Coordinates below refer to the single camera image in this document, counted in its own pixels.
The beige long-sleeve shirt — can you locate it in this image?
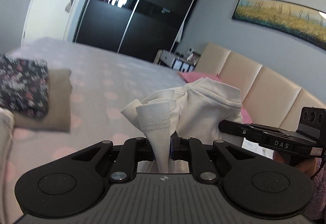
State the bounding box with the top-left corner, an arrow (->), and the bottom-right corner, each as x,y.
121,78 -> 243,173

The person's right hand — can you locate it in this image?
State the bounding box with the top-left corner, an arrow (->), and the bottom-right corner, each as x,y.
272,151 -> 317,177

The beige padded headboard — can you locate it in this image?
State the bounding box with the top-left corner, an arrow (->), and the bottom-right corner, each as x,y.
195,42 -> 325,131

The pink fluffy rug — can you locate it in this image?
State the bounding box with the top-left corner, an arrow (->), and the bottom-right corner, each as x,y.
304,166 -> 326,223

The tan folded garment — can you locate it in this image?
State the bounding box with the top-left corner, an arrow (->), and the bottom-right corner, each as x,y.
14,69 -> 72,132

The cream garment at left edge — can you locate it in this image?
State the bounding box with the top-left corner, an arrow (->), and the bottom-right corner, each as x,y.
0,108 -> 15,223

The grey bedspread with pink dots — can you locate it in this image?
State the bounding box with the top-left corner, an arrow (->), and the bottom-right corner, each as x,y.
4,38 -> 185,223

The dark floral folded garment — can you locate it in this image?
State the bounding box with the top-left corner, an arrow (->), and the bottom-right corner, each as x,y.
1,54 -> 49,119

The pink pillow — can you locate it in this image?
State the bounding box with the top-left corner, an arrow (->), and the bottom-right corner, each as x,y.
178,71 -> 254,126

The white bedside shelf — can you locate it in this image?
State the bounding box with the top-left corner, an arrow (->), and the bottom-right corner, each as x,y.
154,50 -> 200,72

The black sliding wardrobe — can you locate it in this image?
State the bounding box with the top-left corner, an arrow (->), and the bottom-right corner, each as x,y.
74,0 -> 195,62

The landscape wall painting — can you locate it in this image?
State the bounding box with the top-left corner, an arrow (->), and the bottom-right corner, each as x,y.
232,0 -> 325,49

